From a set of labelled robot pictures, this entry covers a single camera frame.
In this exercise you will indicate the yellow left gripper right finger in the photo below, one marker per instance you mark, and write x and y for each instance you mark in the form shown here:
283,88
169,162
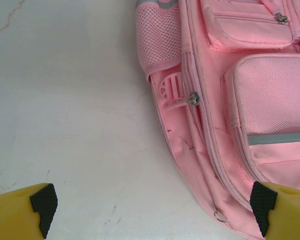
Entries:
290,215

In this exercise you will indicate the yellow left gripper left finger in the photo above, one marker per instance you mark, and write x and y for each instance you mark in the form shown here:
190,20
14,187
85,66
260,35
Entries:
12,217

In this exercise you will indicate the pink school backpack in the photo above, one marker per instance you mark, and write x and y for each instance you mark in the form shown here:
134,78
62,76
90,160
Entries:
227,100

